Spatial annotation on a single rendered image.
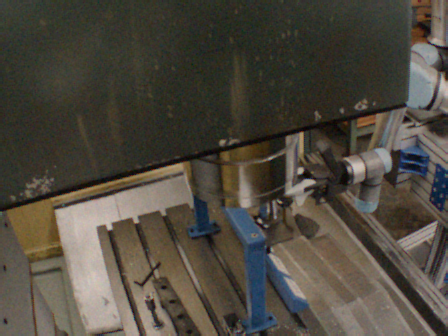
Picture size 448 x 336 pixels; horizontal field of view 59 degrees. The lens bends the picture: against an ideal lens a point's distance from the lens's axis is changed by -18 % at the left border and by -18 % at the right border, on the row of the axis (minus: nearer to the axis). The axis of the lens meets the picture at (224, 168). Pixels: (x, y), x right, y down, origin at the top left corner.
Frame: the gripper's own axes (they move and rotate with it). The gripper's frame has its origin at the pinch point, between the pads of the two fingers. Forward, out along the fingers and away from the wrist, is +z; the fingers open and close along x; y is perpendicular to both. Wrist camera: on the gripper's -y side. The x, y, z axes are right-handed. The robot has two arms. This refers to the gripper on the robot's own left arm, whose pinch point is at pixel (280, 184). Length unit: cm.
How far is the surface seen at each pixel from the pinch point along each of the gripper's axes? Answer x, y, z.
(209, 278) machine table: 4.9, 29.9, 19.3
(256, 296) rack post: -19.4, 15.6, 14.6
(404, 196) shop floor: 99, 116, -147
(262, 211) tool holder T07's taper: -13.7, -4.7, 10.7
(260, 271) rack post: -19.5, 7.1, 13.7
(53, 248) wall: 66, 54, 72
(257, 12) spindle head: -48, -56, 24
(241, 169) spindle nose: -42, -36, 25
